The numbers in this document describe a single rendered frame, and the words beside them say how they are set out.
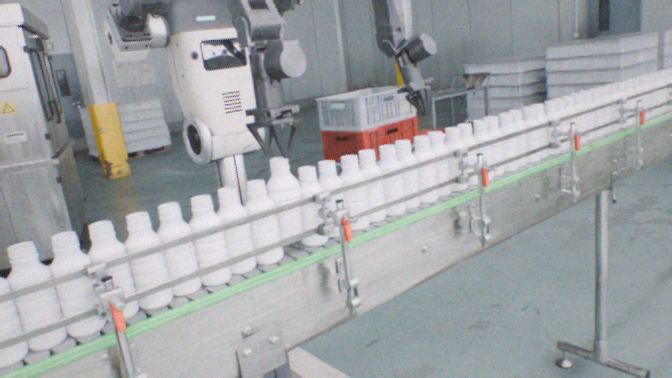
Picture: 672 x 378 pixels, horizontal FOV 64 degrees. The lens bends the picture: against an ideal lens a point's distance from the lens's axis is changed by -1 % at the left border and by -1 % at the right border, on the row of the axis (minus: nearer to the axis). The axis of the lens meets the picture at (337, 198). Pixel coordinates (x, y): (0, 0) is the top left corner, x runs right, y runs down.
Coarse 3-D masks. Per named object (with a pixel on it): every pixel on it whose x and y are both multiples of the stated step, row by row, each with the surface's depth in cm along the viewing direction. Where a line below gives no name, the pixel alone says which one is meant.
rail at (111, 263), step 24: (480, 144) 144; (408, 168) 128; (336, 192) 115; (264, 216) 104; (360, 216) 120; (192, 240) 95; (288, 240) 108; (216, 264) 99; (24, 288) 79; (168, 288) 94; (24, 336) 80
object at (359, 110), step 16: (336, 96) 385; (352, 96) 397; (368, 96) 351; (384, 96) 364; (400, 96) 377; (320, 112) 372; (336, 112) 363; (352, 112) 353; (368, 112) 353; (384, 112) 366; (400, 112) 378; (320, 128) 376; (336, 128) 366; (352, 128) 356; (368, 128) 354
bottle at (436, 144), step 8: (432, 136) 137; (440, 136) 137; (432, 144) 137; (440, 144) 137; (440, 152) 136; (448, 160) 139; (440, 168) 137; (448, 168) 139; (440, 176) 138; (448, 176) 139; (440, 192) 139; (448, 192) 140
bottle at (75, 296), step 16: (64, 240) 84; (64, 256) 84; (80, 256) 85; (64, 272) 83; (64, 288) 84; (80, 288) 85; (64, 304) 85; (80, 304) 85; (96, 320) 87; (80, 336) 86
